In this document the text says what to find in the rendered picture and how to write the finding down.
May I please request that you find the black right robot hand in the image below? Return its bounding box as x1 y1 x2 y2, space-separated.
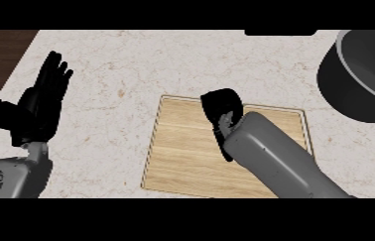
199 88 245 163

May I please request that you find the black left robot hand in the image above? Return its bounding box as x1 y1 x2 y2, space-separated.
0 51 75 148

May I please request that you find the pale wooden tray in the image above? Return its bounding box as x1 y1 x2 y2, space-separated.
139 94 314 199

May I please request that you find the dark grey pot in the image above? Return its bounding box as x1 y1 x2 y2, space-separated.
316 30 375 124

